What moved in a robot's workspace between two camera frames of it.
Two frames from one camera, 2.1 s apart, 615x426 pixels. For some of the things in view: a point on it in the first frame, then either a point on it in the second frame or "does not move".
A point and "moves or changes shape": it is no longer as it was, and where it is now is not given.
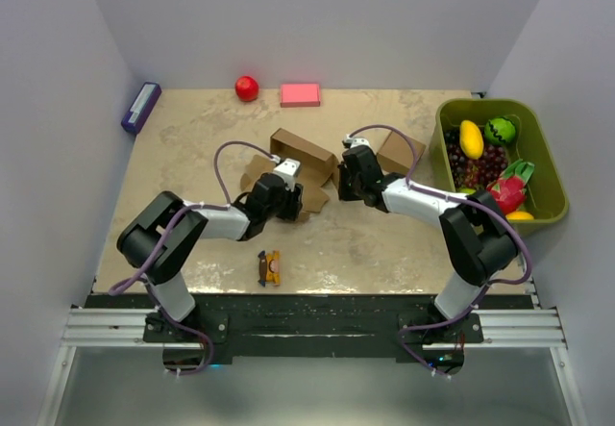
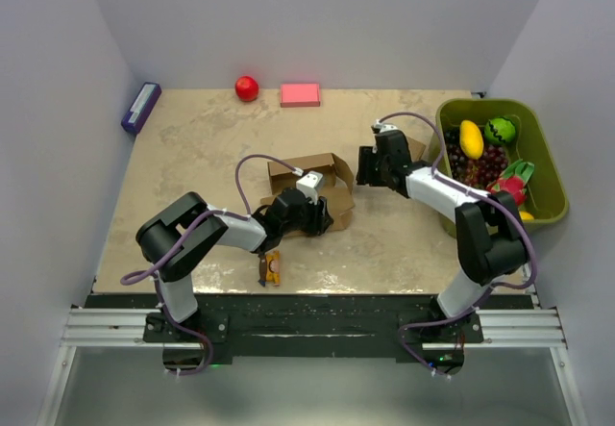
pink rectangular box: (296, 95) does not move
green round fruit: (500, 131) does not move
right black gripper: (342, 191) → (367, 155)
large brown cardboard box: (318, 167) moves or changes shape
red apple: (247, 87) does not move
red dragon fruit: (508, 188) does not move
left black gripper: (295, 204) → (320, 218)
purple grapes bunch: (474, 173) does not move
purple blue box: (141, 107) does not move
